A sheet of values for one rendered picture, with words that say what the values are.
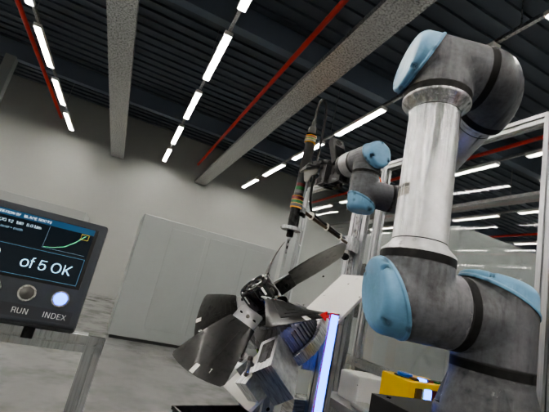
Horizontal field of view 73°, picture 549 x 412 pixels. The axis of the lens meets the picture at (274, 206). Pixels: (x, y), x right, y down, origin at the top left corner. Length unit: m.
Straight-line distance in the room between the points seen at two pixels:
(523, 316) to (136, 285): 6.30
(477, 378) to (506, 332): 0.08
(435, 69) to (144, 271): 6.24
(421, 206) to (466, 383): 0.26
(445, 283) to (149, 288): 6.27
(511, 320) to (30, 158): 13.66
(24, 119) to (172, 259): 8.76
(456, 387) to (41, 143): 13.70
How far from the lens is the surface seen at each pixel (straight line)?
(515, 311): 0.66
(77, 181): 13.59
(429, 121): 0.68
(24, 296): 0.73
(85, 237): 0.76
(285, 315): 1.10
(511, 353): 0.65
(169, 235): 6.72
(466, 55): 0.75
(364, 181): 1.01
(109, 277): 13.32
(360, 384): 1.69
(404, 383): 1.11
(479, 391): 0.65
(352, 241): 1.84
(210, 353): 1.25
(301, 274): 1.39
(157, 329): 6.79
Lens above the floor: 1.20
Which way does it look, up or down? 13 degrees up
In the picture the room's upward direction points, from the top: 13 degrees clockwise
